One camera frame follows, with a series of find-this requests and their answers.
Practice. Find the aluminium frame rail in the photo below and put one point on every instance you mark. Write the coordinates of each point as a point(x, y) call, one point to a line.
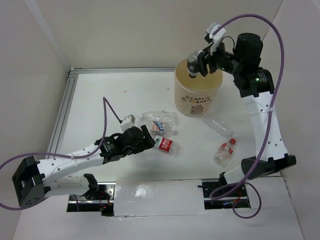
point(80, 119)

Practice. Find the crumpled clear bottle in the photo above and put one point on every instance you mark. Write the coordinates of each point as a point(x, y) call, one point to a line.
point(219, 126)

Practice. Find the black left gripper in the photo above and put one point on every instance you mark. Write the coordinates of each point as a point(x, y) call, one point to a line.
point(143, 145)

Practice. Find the beige cartoon paper bin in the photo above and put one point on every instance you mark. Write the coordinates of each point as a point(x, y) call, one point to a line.
point(194, 96)

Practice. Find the grey cap clear bottle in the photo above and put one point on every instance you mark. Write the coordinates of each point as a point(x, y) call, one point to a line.
point(193, 66)

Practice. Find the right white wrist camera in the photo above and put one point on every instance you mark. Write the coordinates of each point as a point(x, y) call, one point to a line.
point(215, 33)

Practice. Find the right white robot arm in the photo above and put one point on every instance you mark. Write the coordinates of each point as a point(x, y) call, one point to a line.
point(256, 88)

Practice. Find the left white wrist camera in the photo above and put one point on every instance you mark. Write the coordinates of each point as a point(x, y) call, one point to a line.
point(128, 122)

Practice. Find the red label crushed bottle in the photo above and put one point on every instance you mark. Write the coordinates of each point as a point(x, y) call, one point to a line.
point(224, 153)

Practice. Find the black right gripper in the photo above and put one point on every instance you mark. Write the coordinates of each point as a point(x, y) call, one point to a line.
point(203, 61)

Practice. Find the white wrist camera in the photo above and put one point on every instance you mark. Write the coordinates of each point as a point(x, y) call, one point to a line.
point(215, 33)
point(128, 122)

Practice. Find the red cap Nongfu water bottle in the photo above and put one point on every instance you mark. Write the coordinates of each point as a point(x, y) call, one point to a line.
point(167, 146)

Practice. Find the blue orange label clear bottle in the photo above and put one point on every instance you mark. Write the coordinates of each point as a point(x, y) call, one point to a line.
point(159, 128)

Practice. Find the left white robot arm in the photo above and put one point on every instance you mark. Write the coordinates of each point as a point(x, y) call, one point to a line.
point(35, 180)

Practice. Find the blue white cap clear bottle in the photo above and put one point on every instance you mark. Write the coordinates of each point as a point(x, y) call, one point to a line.
point(161, 116)

